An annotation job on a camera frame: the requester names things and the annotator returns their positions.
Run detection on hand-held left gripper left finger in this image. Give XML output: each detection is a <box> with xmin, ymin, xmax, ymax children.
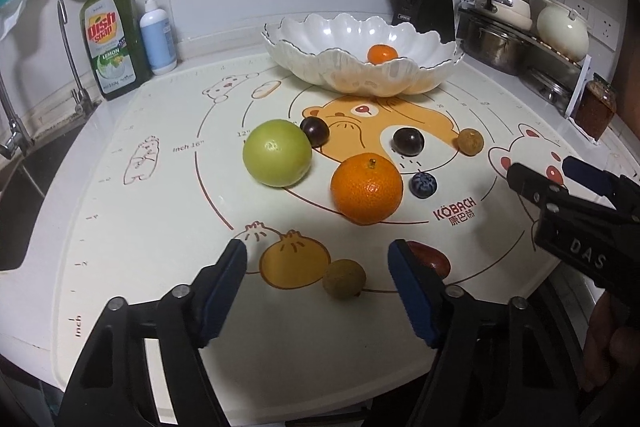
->
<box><xmin>52</xmin><ymin>238</ymin><xmax>248</xmax><ymax>427</ymax></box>

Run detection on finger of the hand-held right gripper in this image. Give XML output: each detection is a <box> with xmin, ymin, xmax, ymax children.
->
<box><xmin>561</xmin><ymin>156</ymin><xmax>640</xmax><ymax>228</ymax></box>
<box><xmin>506</xmin><ymin>163</ymin><xmax>573</xmax><ymax>220</ymax></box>

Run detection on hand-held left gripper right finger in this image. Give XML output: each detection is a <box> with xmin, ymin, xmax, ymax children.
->
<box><xmin>387</xmin><ymin>239</ymin><xmax>596</xmax><ymax>427</ymax></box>

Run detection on red date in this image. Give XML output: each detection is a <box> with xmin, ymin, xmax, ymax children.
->
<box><xmin>406</xmin><ymin>241</ymin><xmax>452</xmax><ymax>280</ymax></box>

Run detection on brown longan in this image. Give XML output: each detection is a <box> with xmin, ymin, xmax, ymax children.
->
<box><xmin>322</xmin><ymin>259</ymin><xmax>367</xmax><ymax>300</ymax></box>
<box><xmin>453</xmin><ymin>129</ymin><xmax>484</xmax><ymax>156</ymax></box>

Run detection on blueberry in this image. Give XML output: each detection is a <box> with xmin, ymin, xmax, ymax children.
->
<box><xmin>410</xmin><ymin>172</ymin><xmax>438</xmax><ymax>198</ymax></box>

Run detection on large mandarin orange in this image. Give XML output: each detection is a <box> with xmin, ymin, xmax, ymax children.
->
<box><xmin>330</xmin><ymin>153</ymin><xmax>404</xmax><ymax>226</ymax></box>

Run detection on dark purple plum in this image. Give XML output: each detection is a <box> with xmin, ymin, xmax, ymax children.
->
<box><xmin>300</xmin><ymin>117</ymin><xmax>330</xmax><ymax>146</ymax></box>
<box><xmin>391</xmin><ymin>127</ymin><xmax>425</xmax><ymax>156</ymax></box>

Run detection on green apple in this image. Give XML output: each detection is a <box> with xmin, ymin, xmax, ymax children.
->
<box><xmin>242</xmin><ymin>119</ymin><xmax>313</xmax><ymax>186</ymax></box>

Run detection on small mandarin orange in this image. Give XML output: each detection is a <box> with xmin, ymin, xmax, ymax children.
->
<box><xmin>367</xmin><ymin>44</ymin><xmax>399</xmax><ymax>64</ymax></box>

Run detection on white scalloped bowl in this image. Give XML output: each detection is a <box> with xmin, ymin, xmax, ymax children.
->
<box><xmin>261</xmin><ymin>13</ymin><xmax>465</xmax><ymax>96</ymax></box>

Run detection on person's right hand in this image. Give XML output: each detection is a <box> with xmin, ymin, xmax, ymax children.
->
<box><xmin>582</xmin><ymin>292</ymin><xmax>640</xmax><ymax>393</ymax></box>

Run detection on glass jar red sauce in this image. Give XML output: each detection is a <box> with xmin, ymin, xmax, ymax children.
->
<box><xmin>575</xmin><ymin>74</ymin><xmax>618</xmax><ymax>140</ymax></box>

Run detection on metal pot rack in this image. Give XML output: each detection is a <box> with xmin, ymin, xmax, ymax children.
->
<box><xmin>520</xmin><ymin>32</ymin><xmax>594</xmax><ymax>120</ymax></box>

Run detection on steel pan under rack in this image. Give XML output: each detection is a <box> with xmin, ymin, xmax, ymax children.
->
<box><xmin>520</xmin><ymin>67</ymin><xmax>576</xmax><ymax>108</ymax></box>

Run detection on cartoon printed baking mat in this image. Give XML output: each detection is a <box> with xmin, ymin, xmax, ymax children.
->
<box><xmin>37</xmin><ymin>57</ymin><xmax>621</xmax><ymax>423</ymax></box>

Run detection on large steel pot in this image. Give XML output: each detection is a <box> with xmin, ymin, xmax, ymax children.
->
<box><xmin>457</xmin><ymin>9</ymin><xmax>531</xmax><ymax>76</ymax></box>

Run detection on cream ceramic pot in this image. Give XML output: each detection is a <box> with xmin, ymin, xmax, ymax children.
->
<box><xmin>536</xmin><ymin>0</ymin><xmax>591</xmax><ymax>62</ymax></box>

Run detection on kitchen sink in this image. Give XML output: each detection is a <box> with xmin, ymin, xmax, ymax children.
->
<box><xmin>0</xmin><ymin>147</ymin><xmax>81</xmax><ymax>273</ymax></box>

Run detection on white blue pump bottle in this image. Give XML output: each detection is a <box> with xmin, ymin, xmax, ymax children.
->
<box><xmin>138</xmin><ymin>0</ymin><xmax>178</xmax><ymax>76</ymax></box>

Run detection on green dish soap bottle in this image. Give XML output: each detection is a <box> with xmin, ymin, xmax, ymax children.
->
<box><xmin>77</xmin><ymin>0</ymin><xmax>151</xmax><ymax>102</ymax></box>

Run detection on chrome sink faucet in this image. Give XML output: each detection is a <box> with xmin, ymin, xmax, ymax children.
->
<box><xmin>0</xmin><ymin>72</ymin><xmax>33</xmax><ymax>160</ymax></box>

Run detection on slim chrome faucet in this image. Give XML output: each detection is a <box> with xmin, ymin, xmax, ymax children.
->
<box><xmin>56</xmin><ymin>0</ymin><xmax>99</xmax><ymax>118</ymax></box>

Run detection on white wall outlets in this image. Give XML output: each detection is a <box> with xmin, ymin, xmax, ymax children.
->
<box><xmin>547</xmin><ymin>0</ymin><xmax>628</xmax><ymax>52</ymax></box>

